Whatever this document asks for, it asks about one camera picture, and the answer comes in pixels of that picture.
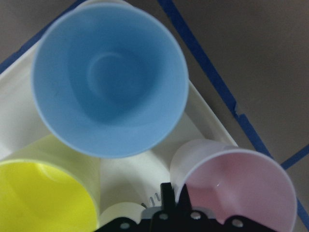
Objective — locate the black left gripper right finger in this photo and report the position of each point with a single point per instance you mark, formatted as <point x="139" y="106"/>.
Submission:
<point x="184" y="203"/>

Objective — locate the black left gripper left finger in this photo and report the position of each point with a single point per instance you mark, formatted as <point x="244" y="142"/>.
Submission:
<point x="167" y="197"/>

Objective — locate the pink plastic cup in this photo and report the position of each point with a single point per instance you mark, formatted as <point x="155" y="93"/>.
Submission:
<point x="229" y="180"/>

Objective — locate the cream plastic cup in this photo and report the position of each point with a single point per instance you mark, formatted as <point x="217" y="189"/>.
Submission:
<point x="129" y="210"/>

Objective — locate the yellow plastic cup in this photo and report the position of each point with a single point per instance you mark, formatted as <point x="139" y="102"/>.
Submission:
<point x="48" y="187"/>

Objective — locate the blue plastic cup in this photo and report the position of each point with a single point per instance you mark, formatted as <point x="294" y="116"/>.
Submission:
<point x="109" y="80"/>

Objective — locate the cream plastic tray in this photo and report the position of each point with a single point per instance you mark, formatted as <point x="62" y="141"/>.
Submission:
<point x="133" y="179"/>

